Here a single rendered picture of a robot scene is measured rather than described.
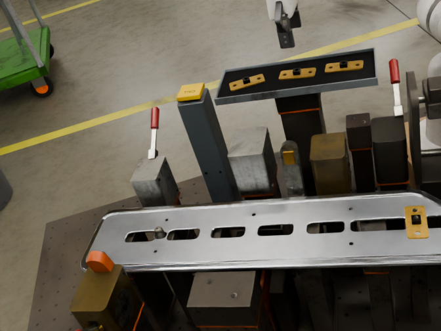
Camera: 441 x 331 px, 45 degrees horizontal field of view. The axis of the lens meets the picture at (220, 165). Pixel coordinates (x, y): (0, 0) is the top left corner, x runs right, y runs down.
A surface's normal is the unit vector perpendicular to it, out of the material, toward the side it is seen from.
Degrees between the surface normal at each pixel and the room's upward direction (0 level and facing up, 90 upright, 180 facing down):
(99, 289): 0
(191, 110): 90
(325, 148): 0
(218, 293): 0
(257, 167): 90
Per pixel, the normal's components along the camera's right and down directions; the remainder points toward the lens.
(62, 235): -0.25, -0.76
